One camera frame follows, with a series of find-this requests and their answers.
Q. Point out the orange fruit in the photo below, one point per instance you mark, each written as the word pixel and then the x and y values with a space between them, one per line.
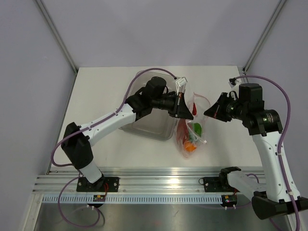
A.
pixel 189 146

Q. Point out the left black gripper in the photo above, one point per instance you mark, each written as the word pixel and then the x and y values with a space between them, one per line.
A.
pixel 179 109

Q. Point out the left aluminium frame post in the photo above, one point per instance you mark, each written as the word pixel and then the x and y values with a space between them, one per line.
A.
pixel 55 33

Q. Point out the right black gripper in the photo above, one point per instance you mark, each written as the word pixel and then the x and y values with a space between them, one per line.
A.
pixel 216 111

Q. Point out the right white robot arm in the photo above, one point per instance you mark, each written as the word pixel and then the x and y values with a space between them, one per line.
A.
pixel 279 196

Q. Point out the clear zip top bag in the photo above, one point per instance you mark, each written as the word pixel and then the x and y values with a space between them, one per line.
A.
pixel 197 104

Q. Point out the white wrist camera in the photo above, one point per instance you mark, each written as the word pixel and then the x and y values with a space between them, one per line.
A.
pixel 233 82
pixel 180 84

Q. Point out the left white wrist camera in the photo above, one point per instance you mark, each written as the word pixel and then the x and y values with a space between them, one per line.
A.
pixel 180 84

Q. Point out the right aluminium frame post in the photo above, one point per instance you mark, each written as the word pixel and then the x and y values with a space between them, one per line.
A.
pixel 264 34

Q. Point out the aluminium frame post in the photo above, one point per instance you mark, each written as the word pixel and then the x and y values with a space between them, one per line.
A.
pixel 264 34
pixel 55 33

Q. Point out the green bell pepper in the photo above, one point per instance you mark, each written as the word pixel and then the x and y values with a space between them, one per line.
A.
pixel 195 131

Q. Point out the aluminium mounting rail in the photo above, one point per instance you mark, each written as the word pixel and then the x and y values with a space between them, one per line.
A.
pixel 151 180

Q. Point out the clear grey plastic container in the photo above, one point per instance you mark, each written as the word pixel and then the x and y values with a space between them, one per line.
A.
pixel 150 122

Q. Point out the red toy lobster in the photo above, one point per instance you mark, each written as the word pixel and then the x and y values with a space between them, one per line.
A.
pixel 182 134

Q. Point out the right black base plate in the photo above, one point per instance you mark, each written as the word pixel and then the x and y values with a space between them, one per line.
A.
pixel 216 185

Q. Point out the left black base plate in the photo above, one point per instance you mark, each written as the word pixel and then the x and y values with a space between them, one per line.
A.
pixel 104 184

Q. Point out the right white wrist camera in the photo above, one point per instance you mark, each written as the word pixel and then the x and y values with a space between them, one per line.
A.
pixel 233 82

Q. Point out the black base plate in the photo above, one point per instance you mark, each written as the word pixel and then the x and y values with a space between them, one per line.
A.
pixel 216 185
pixel 104 184

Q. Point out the white slotted cable duct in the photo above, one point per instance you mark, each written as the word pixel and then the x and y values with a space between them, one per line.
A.
pixel 132 199

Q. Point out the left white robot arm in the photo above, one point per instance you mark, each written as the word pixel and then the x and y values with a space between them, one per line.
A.
pixel 79 140

